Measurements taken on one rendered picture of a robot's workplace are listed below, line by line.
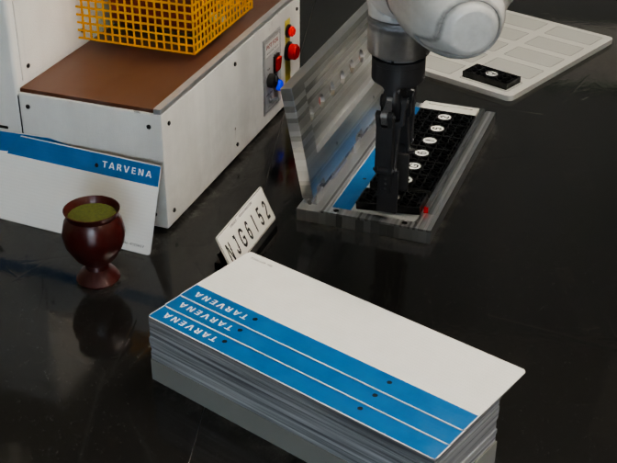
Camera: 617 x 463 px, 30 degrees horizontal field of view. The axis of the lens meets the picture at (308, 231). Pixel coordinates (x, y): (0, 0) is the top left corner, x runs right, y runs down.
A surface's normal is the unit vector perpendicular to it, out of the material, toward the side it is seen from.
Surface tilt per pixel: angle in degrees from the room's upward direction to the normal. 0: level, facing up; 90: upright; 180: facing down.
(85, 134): 90
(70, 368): 0
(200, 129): 90
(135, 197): 69
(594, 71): 0
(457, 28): 96
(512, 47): 0
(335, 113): 79
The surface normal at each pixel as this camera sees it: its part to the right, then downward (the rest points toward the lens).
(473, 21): 0.15, 0.58
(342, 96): 0.92, 0.00
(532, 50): 0.00, -0.86
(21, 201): -0.38, 0.12
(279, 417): -0.62, 0.39
